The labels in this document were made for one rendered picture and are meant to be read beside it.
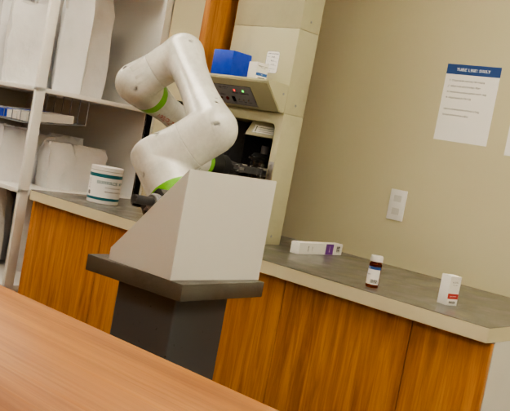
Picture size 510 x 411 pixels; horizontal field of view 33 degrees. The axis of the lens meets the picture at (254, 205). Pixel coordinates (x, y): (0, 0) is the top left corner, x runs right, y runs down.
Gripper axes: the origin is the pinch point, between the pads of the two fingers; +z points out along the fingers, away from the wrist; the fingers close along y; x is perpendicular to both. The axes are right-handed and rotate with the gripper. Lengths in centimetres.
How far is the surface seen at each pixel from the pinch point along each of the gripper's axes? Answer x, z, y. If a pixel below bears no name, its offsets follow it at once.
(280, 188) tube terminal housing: 4.5, -2.0, -15.5
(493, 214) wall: -1, 36, -79
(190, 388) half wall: 7, -203, -179
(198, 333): 40, -85, -68
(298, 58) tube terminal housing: -41.9, -5.9, -15.5
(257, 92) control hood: -27.3, -15.8, -8.5
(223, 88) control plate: -27.2, -15.9, 7.9
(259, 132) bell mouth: -14.0, -5.7, -4.1
